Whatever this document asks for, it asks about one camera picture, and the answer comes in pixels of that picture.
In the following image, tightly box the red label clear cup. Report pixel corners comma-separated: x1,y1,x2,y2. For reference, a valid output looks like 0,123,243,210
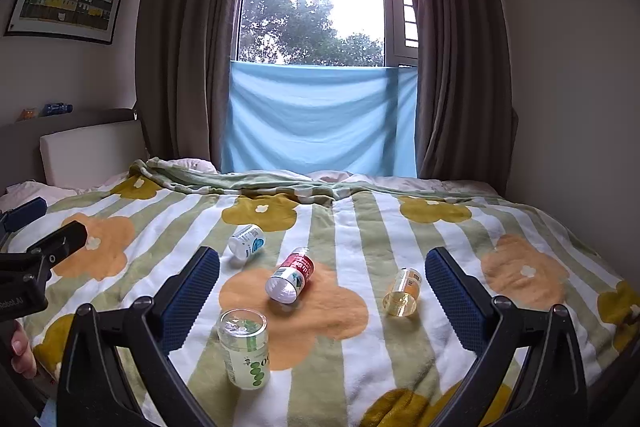
264,247,315,305

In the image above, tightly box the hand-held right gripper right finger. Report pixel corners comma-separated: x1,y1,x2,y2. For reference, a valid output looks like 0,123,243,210
424,246,589,427

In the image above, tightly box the blue label white cup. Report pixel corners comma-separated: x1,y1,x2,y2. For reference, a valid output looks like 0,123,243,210
228,224,266,262

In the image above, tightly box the person's left hand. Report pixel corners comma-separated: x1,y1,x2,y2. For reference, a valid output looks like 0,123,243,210
10,321,39,381

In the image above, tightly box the grey headboard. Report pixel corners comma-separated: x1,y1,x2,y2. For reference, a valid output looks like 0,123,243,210
0,108,153,188

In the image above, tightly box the green print clear cup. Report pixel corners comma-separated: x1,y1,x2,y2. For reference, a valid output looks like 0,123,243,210
217,308,271,391

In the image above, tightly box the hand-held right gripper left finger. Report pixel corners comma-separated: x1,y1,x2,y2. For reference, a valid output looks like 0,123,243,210
56,246,221,427

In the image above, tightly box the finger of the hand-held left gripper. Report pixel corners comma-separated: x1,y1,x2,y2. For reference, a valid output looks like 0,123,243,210
0,197,49,234
0,221,89,279

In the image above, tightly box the floral striped blanket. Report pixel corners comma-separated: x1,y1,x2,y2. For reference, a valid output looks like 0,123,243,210
0,157,640,427

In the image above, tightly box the light blue cloth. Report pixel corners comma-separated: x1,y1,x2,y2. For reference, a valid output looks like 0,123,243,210
220,60,419,178

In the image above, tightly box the white headboard cushion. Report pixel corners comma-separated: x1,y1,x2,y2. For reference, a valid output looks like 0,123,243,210
40,119,151,188

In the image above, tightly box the brown curtain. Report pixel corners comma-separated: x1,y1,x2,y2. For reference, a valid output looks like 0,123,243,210
134,0,257,174
399,0,522,180

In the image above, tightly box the orange label clear cup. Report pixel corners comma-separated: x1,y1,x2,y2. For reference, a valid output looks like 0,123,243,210
382,268,422,318

